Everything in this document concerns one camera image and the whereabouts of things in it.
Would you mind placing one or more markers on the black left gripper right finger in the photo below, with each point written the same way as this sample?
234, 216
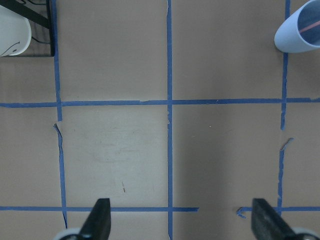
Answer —
266, 223

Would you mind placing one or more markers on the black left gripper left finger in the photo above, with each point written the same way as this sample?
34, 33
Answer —
97, 226

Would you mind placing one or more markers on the light blue plastic cup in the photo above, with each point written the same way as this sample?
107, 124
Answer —
287, 38

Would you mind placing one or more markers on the white mug near rack end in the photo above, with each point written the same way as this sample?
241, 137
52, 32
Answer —
15, 33

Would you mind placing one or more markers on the black wire cup rack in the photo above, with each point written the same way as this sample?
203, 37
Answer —
39, 14

